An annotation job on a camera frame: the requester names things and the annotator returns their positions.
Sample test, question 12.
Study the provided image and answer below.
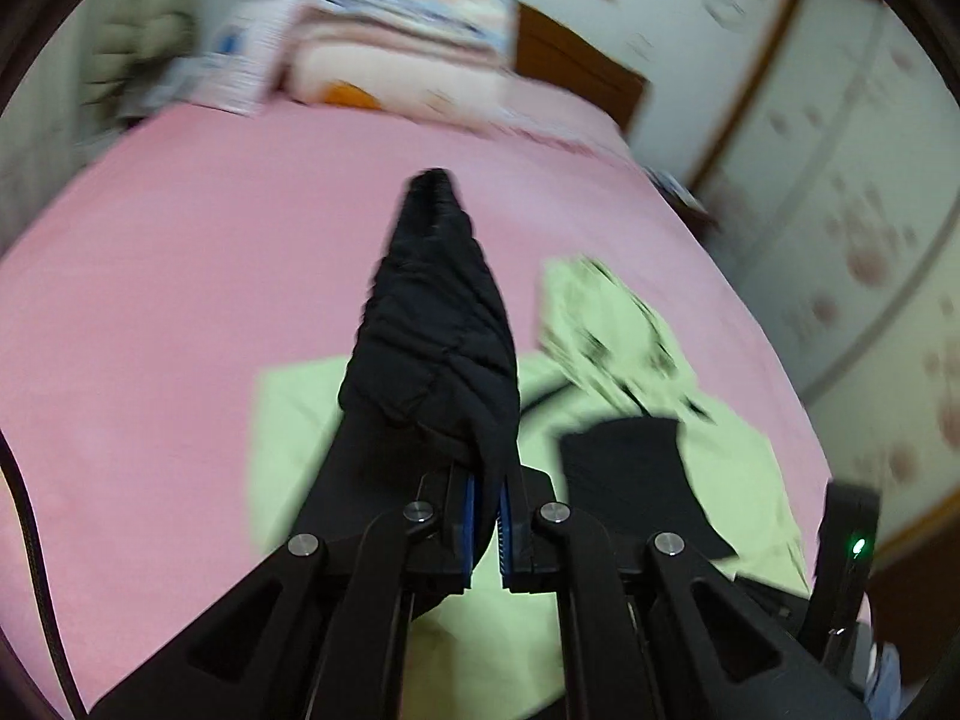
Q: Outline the green and black hooded jacket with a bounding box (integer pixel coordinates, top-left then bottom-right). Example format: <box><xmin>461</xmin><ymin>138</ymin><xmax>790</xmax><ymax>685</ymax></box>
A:
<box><xmin>249</xmin><ymin>169</ymin><xmax>807</xmax><ymax>718</ymax></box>

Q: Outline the dark wooden nightstand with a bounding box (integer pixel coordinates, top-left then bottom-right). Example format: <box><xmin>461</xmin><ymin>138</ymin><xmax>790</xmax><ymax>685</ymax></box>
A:
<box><xmin>644</xmin><ymin>167</ymin><xmax>718</xmax><ymax>242</ymax></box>

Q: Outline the floral sliding wardrobe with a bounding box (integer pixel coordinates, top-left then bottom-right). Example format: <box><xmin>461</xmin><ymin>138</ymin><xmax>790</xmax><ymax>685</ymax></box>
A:
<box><xmin>695</xmin><ymin>0</ymin><xmax>958</xmax><ymax>539</ymax></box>

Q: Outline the pink bed sheet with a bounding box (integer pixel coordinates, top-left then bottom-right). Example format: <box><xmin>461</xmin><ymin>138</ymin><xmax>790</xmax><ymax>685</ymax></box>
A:
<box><xmin>2</xmin><ymin>99</ymin><xmax>828</xmax><ymax>702</ymax></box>

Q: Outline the pink pillow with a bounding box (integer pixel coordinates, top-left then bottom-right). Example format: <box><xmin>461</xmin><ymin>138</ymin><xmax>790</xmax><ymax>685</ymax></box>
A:
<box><xmin>475</xmin><ymin>75</ymin><xmax>626</xmax><ymax>151</ymax></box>

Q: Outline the folded pink cartoon quilt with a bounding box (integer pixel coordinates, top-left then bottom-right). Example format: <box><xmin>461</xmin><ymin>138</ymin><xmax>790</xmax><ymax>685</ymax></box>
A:
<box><xmin>286</xmin><ymin>39</ymin><xmax>509</xmax><ymax>115</ymax></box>

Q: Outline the brown wooden headboard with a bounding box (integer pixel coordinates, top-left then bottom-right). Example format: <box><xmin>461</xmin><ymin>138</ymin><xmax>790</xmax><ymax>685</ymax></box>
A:
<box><xmin>514</xmin><ymin>2</ymin><xmax>647</xmax><ymax>135</ymax></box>

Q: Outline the white pillow with blue print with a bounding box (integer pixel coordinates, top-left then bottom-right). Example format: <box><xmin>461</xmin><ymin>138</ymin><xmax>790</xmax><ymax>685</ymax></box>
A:
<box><xmin>189</xmin><ymin>0</ymin><xmax>306</xmax><ymax>115</ymax></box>

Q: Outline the folded floral blue quilt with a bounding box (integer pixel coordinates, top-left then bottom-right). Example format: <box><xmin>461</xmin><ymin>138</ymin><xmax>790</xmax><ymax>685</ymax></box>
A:
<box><xmin>313</xmin><ymin>0</ymin><xmax>517</xmax><ymax>55</ymax></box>

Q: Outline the beige puffer coat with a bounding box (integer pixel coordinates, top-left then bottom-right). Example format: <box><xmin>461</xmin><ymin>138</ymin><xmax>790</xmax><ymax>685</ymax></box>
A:
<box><xmin>80</xmin><ymin>0</ymin><xmax>199</xmax><ymax>132</ymax></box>

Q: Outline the black cable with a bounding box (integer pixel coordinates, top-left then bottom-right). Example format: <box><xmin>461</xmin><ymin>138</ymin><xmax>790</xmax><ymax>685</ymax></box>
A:
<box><xmin>0</xmin><ymin>429</ymin><xmax>88</xmax><ymax>720</ymax></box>

